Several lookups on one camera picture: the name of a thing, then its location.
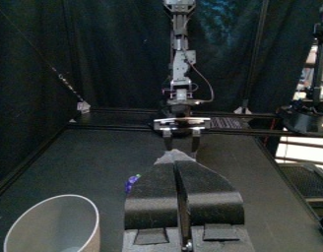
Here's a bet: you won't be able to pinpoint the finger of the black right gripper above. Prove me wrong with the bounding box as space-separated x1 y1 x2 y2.
192 127 202 160
162 128 176 153

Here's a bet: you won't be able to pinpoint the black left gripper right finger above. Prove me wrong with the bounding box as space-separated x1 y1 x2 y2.
174 150 248 242

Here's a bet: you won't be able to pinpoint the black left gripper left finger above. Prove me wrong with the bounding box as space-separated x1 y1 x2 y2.
123 149 182 246

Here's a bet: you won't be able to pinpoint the black ribbed plate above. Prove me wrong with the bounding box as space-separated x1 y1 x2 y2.
209 116 246 130

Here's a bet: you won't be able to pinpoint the purple toy grapes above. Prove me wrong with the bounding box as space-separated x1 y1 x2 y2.
123 173 143 195

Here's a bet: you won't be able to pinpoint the black mesh panel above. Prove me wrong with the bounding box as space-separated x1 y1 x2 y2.
280 162 323 200

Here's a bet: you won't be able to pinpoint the grey speckled cup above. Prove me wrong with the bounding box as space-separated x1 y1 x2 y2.
3 194 103 252

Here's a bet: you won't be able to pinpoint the black cloth backdrop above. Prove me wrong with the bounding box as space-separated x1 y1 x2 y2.
0 0 321 185

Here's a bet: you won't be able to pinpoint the thin reddish arm cable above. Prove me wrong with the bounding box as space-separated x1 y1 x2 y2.
189 61 217 103

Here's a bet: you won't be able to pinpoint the white post foot bracket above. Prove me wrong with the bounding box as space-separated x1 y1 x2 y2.
77 100 93 115
233 105 254 115

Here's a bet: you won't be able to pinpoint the grey metal frame post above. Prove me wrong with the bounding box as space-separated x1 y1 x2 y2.
244 0 272 112

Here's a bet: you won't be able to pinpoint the thin diagonal brace wire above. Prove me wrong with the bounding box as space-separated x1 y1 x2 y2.
0 2 89 104

